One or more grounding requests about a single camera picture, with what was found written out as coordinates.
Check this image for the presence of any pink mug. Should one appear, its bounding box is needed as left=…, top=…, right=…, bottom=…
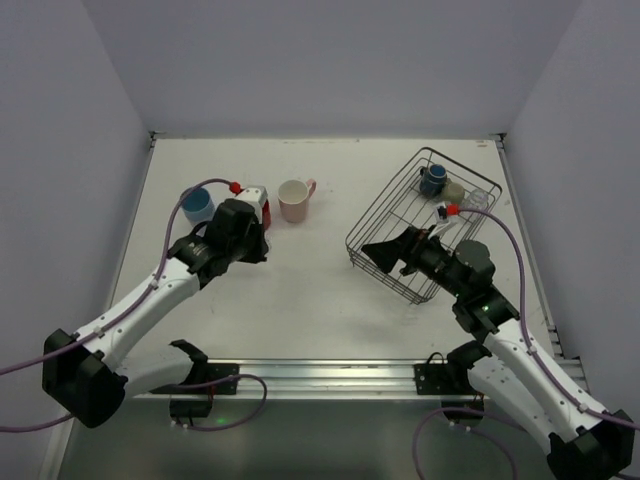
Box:
left=277, top=179, right=317, bottom=224

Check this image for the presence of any beige small cup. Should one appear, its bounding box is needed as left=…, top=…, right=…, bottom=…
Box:
left=441, top=182, right=466, bottom=204

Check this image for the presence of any light blue plastic cup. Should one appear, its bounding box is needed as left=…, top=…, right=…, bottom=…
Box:
left=181, top=187, right=216, bottom=225

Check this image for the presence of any clear glass cup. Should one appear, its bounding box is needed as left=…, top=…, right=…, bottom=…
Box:
left=466, top=189, right=489, bottom=211

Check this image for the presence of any dark blue mug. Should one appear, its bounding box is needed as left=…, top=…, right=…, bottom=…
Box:
left=419, top=164, right=447, bottom=198

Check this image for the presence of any red mug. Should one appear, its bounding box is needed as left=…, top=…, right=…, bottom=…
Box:
left=261, top=200, right=272, bottom=231

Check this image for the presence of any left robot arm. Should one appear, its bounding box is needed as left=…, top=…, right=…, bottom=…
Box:
left=42, top=188, right=270, bottom=428

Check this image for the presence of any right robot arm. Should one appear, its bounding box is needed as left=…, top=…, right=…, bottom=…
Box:
left=362, top=227, right=635, bottom=479

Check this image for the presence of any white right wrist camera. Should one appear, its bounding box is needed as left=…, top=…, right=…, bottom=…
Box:
left=428, top=202, right=460, bottom=238

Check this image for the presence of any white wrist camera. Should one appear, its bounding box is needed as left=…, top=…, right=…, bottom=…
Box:
left=428, top=202, right=460, bottom=238
left=236, top=186, right=268, bottom=220

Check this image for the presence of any grey wire dish rack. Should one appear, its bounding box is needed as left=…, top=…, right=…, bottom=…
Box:
left=345, top=147, right=503, bottom=305

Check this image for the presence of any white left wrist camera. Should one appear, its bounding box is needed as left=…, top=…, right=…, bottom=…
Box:
left=236, top=186, right=268, bottom=220

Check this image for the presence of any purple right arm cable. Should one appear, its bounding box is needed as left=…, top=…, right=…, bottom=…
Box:
left=447, top=203, right=640, bottom=480

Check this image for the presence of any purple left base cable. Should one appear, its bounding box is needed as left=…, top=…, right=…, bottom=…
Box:
left=172, top=375, right=266, bottom=432

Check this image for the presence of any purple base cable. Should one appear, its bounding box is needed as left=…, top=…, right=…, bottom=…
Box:
left=414, top=402, right=519, bottom=480
left=172, top=375, right=266, bottom=432

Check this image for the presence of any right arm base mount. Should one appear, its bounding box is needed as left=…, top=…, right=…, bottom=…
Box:
left=413, top=340, right=491, bottom=412

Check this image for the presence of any aluminium mounting rail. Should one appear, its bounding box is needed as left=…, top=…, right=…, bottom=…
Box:
left=129, top=357, right=501, bottom=401

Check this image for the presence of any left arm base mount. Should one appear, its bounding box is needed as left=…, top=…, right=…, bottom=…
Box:
left=152, top=339, right=240, bottom=426

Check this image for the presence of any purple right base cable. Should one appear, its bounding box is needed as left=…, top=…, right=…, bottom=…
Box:
left=414, top=402, right=519, bottom=480

